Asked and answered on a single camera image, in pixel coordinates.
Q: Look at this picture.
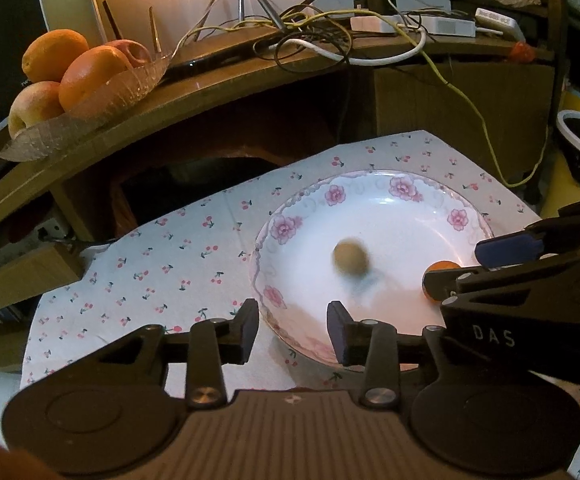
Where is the orange mandarin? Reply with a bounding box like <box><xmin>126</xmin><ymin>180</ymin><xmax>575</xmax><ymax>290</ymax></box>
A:
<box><xmin>422</xmin><ymin>260</ymin><xmax>460</xmax><ymax>301</ymax></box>

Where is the brown kiwi fruit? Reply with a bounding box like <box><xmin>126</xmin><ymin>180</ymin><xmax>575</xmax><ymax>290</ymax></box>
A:
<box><xmin>332</xmin><ymin>238</ymin><xmax>370</xmax><ymax>278</ymax></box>

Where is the white floral plate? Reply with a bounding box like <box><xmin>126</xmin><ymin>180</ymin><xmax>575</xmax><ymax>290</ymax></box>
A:
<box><xmin>252</xmin><ymin>170</ymin><xmax>493</xmax><ymax>365</ymax></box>

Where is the cherry print tablecloth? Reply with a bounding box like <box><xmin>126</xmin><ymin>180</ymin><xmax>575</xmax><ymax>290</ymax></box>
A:
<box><xmin>18</xmin><ymin>129</ymin><xmax>580</xmax><ymax>480</ymax></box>

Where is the white power strip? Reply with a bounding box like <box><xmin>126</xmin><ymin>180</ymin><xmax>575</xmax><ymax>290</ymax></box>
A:
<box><xmin>351</xmin><ymin>14</ymin><xmax>476</xmax><ymax>38</ymax></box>

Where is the glass fruit bowl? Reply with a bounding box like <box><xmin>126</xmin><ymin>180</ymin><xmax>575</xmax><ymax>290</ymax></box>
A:
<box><xmin>0</xmin><ymin>55</ymin><xmax>173</xmax><ymax>162</ymax></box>

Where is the red apple in bowl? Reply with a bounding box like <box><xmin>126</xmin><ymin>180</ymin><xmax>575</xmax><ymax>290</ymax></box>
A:
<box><xmin>107</xmin><ymin>39</ymin><xmax>152</xmax><ymax>68</ymax></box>

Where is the pale apple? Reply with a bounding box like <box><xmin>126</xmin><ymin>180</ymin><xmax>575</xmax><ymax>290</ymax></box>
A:
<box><xmin>8</xmin><ymin>81</ymin><xmax>64</xmax><ymax>139</ymax></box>

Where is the large orange on shelf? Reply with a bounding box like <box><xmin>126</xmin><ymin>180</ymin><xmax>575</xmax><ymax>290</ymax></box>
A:
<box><xmin>22</xmin><ymin>29</ymin><xmax>89</xmax><ymax>82</ymax></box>

